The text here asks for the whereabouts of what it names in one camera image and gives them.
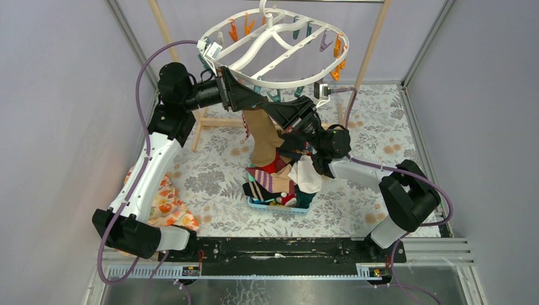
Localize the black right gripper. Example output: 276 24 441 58
261 95 325 153

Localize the tan brown sock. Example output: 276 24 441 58
242 108 284 167

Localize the white oval clip hanger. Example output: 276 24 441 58
199 1 350 89

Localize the red white striped sock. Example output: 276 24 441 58
242 120 251 140

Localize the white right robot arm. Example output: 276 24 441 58
259 97 441 262

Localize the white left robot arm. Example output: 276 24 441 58
92 62 268 261

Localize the teal clothes peg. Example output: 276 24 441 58
266 89 282 103

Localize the purple striped sock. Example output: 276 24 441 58
246 167 281 193

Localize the floral patterned table mat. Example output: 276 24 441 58
167 84 420 237

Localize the blue plastic sock basket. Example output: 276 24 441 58
247 159 317 216

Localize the orange floral cloth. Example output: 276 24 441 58
147 173 200 233

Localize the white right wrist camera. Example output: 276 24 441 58
313 81 331 108

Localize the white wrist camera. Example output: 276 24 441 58
313 81 331 108
196 38 223 64

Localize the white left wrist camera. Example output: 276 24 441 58
196 38 223 64

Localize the wooden drying rack frame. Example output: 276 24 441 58
148 0 392 153

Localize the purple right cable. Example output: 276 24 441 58
330 86 454 305

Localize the purple cable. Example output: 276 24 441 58
330 86 454 305
97 39 199 286

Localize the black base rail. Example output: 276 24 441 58
165 237 406 276

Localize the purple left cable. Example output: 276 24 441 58
97 39 199 286

